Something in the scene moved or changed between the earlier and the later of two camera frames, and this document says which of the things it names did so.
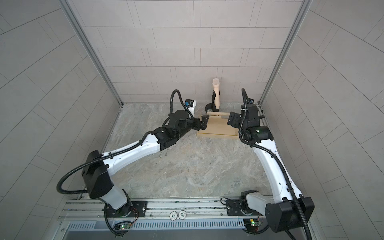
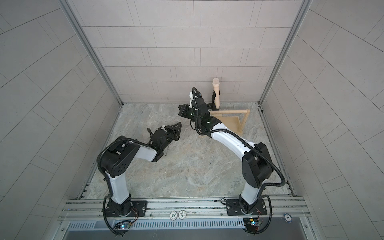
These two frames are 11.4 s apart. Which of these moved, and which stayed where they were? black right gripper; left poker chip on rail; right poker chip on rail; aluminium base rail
Moved: black right gripper
Stayed: left poker chip on rail; right poker chip on rail; aluminium base rail
